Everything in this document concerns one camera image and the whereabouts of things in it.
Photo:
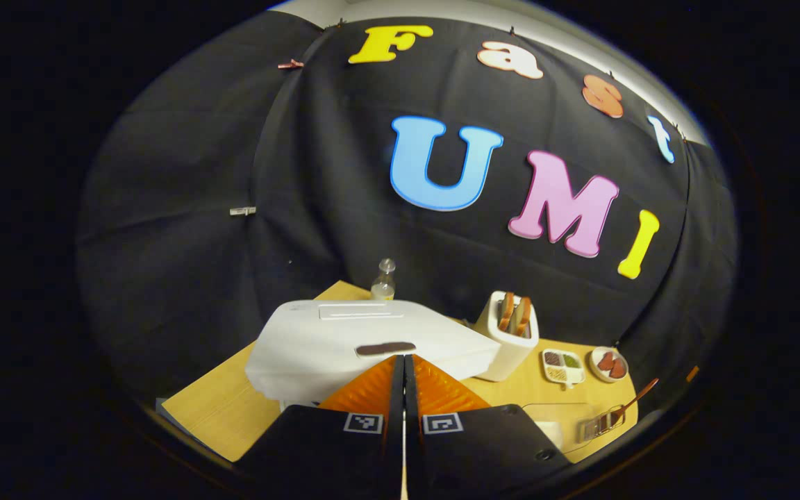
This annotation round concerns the silver clip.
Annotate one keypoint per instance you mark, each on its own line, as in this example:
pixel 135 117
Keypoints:
pixel 242 210

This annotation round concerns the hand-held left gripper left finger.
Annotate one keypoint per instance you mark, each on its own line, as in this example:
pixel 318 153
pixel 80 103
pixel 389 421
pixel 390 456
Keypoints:
pixel 330 451

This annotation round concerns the copper clothes peg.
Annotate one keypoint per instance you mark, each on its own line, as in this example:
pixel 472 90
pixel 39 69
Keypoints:
pixel 290 64

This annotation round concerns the clear plastic box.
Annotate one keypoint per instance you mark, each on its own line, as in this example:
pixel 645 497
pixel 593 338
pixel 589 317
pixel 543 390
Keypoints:
pixel 567 417

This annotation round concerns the white rice cooker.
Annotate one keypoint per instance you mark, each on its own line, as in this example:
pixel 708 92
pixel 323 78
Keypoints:
pixel 317 354

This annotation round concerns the round white plate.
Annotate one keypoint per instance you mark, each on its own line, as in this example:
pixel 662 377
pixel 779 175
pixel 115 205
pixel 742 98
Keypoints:
pixel 593 364

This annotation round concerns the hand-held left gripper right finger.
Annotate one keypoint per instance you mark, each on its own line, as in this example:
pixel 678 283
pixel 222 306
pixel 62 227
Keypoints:
pixel 483 444

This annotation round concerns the small clear glass bottle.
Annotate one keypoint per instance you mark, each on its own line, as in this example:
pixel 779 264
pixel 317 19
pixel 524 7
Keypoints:
pixel 384 285

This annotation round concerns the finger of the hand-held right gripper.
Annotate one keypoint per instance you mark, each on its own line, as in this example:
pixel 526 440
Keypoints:
pixel 692 374

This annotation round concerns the brown wooden spoon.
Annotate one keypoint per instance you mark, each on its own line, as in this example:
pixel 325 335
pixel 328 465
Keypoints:
pixel 639 394

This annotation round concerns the black backdrop cloth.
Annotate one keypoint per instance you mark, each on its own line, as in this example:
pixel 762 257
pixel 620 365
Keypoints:
pixel 198 173

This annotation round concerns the toasted bread slice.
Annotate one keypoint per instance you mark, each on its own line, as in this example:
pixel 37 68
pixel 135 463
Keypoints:
pixel 506 312
pixel 523 317

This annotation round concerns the white toaster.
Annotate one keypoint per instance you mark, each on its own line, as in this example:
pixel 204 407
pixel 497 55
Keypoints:
pixel 504 354

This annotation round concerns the white divided dish of beans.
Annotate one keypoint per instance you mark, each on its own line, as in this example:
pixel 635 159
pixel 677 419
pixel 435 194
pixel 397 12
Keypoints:
pixel 563 367

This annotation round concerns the red meat slices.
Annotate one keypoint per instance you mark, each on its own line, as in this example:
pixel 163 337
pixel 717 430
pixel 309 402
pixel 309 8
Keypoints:
pixel 612 364

